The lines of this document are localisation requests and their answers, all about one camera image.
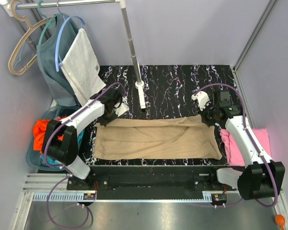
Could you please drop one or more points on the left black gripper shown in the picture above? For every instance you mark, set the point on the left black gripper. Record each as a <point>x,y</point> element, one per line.
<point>102,121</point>

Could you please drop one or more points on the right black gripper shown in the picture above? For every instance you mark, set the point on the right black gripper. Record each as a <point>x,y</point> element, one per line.
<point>208,123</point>

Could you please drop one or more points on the beige t shirt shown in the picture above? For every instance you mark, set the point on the beige t shirt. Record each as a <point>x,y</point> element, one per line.
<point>158,139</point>

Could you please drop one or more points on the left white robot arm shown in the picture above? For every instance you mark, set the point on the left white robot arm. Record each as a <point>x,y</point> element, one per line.
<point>61,137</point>

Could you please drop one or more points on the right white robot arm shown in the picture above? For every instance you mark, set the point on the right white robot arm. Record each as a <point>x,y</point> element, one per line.
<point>262,176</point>

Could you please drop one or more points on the white hanging t shirt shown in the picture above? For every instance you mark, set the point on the white hanging t shirt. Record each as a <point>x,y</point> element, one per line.
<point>81,68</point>

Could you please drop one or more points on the folded pink t shirt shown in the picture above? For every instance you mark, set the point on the folded pink t shirt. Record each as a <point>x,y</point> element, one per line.
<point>233,154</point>

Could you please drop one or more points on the orange t shirt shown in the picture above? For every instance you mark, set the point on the orange t shirt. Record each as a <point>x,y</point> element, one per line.
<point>39,131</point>

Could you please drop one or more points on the teal blue t shirt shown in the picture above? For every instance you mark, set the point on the teal blue t shirt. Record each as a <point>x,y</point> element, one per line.
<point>52,161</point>

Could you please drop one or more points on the grey-green hanging t shirt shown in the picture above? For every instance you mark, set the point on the grey-green hanging t shirt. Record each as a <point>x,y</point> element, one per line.
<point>59,87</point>

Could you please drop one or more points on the blue plastic laundry basket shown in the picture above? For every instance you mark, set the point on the blue plastic laundry basket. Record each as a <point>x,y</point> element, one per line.
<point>33,157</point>

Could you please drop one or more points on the green hanger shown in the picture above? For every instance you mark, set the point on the green hanger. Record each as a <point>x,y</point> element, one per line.
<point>49,21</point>

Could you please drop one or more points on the beige wooden hanger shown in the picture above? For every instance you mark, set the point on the beige wooden hanger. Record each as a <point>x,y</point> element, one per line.
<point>30,30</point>

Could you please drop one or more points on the orange ball tool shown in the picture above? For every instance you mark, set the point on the orange ball tool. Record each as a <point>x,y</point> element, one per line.
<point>280,221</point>

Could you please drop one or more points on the metal clothes rack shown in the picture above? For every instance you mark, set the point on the metal clothes rack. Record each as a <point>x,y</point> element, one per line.
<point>139,82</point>

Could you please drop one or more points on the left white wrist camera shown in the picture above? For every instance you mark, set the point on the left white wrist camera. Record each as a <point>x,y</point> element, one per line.
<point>122,107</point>

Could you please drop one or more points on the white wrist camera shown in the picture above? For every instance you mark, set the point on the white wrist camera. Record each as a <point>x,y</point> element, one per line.
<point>202,98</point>
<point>122,107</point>

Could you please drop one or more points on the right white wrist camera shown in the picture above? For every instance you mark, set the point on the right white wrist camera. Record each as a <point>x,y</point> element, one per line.
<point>202,98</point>

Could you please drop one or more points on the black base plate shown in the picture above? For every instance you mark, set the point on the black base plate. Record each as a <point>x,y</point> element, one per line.
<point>150,183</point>

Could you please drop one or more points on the aluminium frame rail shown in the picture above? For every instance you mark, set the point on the aluminium frame rail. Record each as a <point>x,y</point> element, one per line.
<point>268,9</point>

